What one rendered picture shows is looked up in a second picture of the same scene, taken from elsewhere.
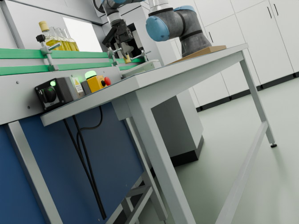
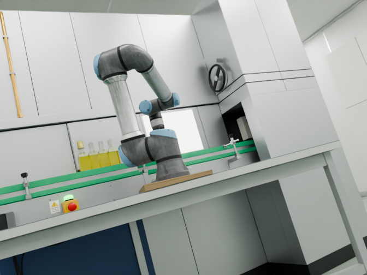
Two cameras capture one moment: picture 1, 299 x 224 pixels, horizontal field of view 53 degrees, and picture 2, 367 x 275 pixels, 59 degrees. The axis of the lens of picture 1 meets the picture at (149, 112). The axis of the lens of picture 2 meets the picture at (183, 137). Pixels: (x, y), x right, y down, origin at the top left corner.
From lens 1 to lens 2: 1.45 m
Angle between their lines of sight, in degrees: 46
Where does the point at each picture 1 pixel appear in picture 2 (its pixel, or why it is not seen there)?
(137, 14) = (243, 93)
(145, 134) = not seen: outside the picture
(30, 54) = (9, 190)
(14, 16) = (73, 134)
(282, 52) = not seen: outside the picture
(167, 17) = (127, 147)
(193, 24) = (159, 151)
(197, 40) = (160, 168)
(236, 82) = not seen: outside the picture
